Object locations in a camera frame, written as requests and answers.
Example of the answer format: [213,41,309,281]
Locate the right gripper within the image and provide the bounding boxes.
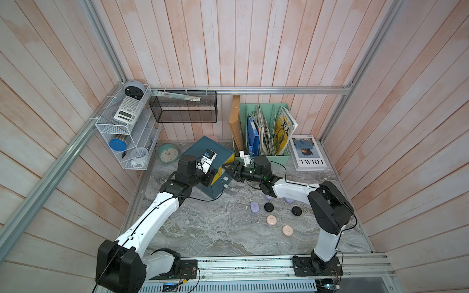
[222,162,265,186]

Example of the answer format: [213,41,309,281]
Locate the green file organizer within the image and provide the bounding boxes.
[239,103,298,165]

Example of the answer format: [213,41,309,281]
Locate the pink earphone case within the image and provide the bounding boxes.
[266,215,277,226]
[282,225,294,237]

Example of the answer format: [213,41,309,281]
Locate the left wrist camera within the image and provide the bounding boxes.
[197,149,217,173]

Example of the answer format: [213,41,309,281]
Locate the round grey speaker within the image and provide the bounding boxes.
[123,81,145,100]

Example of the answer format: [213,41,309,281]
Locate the black mesh basket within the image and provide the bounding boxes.
[149,90,218,123]

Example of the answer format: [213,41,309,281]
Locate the yellow drawer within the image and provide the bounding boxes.
[210,153,236,186]

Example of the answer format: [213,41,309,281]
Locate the white cup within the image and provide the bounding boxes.
[130,147,149,168]

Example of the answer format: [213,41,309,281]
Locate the teal drawer cabinet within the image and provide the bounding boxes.
[182,136,235,200]

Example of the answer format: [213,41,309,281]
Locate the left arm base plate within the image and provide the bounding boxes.
[151,259,199,280]

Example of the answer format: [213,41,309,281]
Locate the brown envelope folder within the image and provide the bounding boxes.
[228,95,244,151]

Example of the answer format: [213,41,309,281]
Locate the newspapers in organizer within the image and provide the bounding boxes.
[254,104,275,156]

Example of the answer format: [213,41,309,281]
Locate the white wire shelf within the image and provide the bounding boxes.
[95,83,161,170]

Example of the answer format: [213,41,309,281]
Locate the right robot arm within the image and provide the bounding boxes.
[223,156,356,276]

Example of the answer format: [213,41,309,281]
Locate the green alarm clock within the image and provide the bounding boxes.
[158,144,180,164]

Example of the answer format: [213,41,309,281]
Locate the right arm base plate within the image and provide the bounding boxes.
[291,254,343,277]

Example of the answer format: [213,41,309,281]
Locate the ruler on basket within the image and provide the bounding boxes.
[151,90,201,102]

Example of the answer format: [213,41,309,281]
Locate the black earphone case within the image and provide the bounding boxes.
[264,203,274,212]
[291,206,302,216]

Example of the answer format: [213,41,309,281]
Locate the blue binder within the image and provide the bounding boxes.
[247,116,260,157]

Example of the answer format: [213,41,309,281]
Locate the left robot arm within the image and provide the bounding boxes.
[95,151,217,293]

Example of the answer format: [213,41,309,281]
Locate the blue lid jar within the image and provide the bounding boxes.
[108,134,128,152]

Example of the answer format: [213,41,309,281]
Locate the purple earphone case left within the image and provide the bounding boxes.
[250,201,260,214]

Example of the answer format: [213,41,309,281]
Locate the white calculator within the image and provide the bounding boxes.
[114,96,144,125]

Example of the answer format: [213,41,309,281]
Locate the LOEWE book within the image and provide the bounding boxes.
[289,135,327,172]

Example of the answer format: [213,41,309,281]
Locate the pink earphone case bottom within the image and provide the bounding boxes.
[282,225,294,237]

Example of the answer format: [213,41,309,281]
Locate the pink earphone case middle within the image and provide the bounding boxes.
[266,215,277,226]

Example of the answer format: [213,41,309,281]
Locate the yellow magazine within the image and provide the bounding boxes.
[272,106,298,156]

